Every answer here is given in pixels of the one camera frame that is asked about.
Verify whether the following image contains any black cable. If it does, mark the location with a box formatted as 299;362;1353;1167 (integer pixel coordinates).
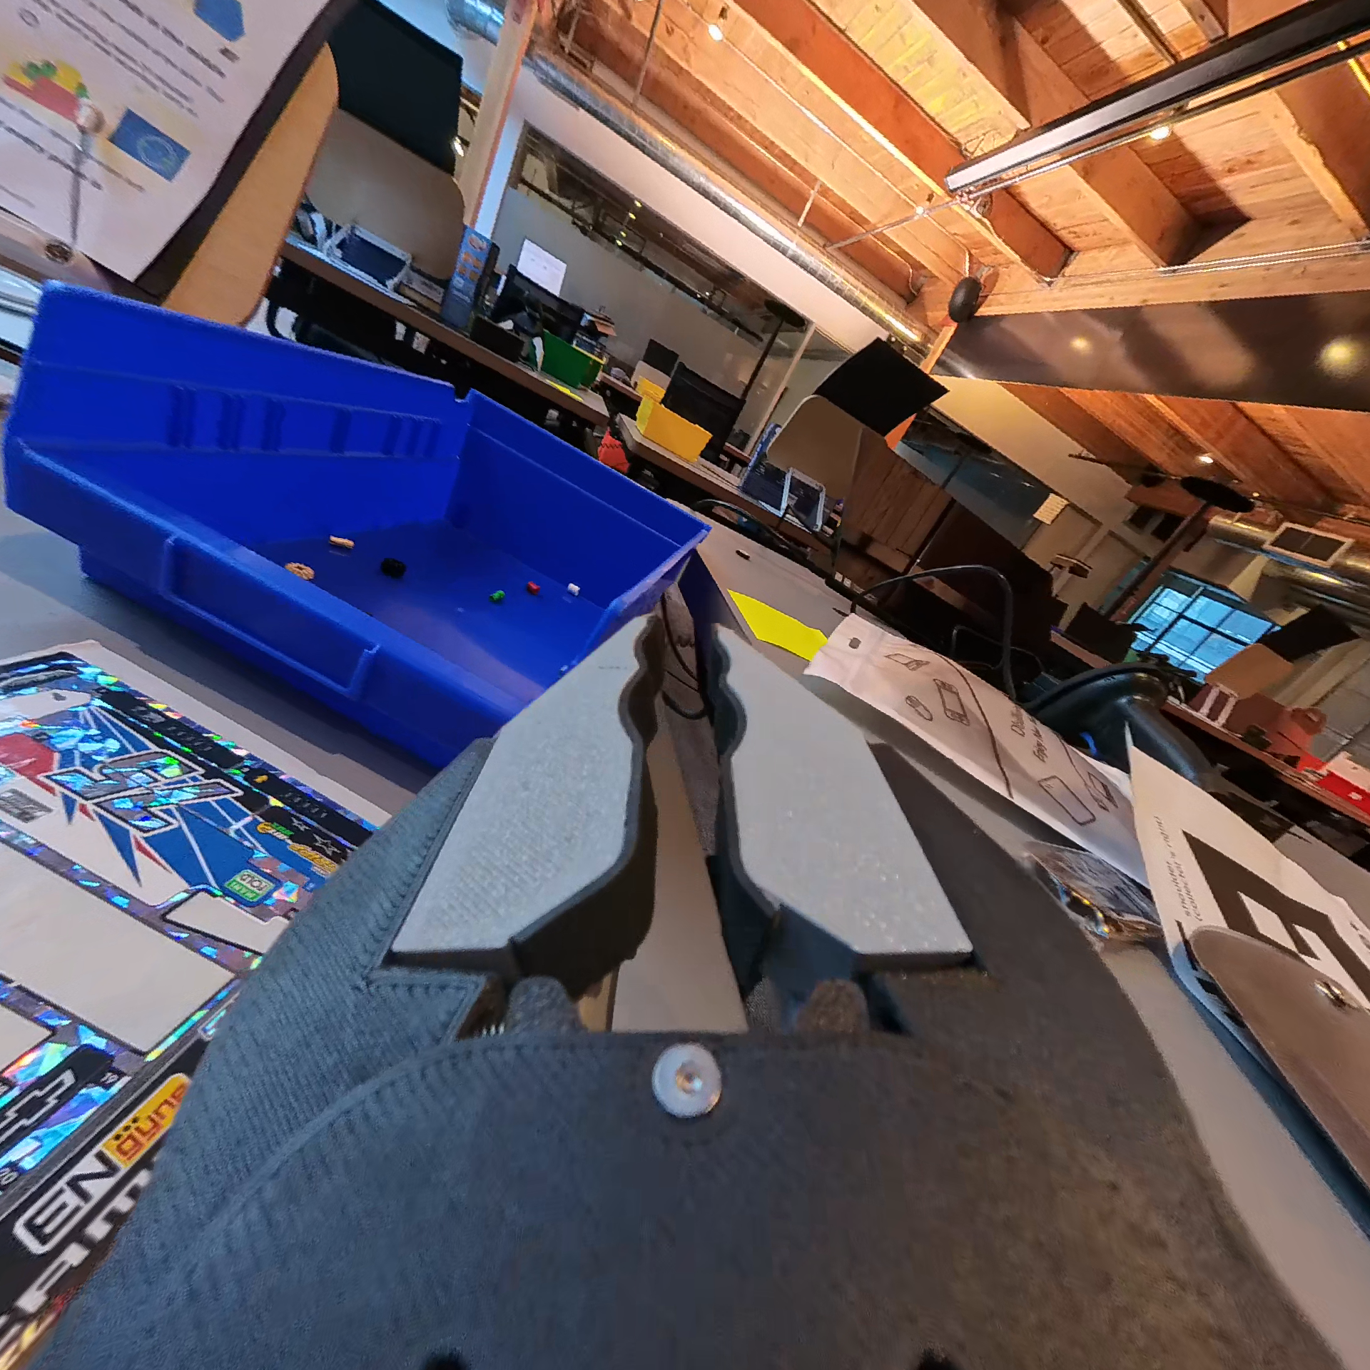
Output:
856;563;1021;699

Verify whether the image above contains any small clear plastic bag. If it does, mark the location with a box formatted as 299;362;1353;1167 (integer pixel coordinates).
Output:
1023;838;1165;946

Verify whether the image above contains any grey desk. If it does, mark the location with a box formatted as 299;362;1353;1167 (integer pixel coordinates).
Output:
0;503;1370;1370

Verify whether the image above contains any yellow plastic bin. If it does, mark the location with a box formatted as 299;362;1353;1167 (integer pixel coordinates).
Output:
637;379;715;456

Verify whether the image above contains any blue plastic bin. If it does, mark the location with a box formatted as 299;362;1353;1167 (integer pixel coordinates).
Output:
2;279;712;770

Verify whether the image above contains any yellow paper note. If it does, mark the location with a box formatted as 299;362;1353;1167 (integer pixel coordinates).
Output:
726;588;831;665

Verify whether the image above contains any printed paper instruction sheet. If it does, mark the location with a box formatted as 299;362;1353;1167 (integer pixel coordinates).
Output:
0;0;336;283

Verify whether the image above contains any green plastic bin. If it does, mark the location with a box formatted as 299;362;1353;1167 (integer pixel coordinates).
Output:
539;330;604;390

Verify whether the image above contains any grey metal clip plate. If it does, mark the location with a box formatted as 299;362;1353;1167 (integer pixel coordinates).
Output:
1185;922;1370;1167

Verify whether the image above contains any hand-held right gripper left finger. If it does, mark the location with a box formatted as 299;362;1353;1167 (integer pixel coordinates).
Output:
390;616;664;983

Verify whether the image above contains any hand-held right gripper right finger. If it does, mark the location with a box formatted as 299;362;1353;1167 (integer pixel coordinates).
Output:
709;627;977;987

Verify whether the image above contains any holographic sticker sheet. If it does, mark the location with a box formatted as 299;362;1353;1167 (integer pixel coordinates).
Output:
0;641;390;1361

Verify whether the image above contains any black ceiling light rail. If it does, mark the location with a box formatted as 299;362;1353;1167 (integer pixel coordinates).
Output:
944;0;1370;200

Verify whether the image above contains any white document holder stand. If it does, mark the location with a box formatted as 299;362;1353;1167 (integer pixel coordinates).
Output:
41;100;109;265

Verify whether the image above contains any paper sheet with black marker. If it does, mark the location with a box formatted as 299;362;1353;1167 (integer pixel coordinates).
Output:
1127;740;1370;1083

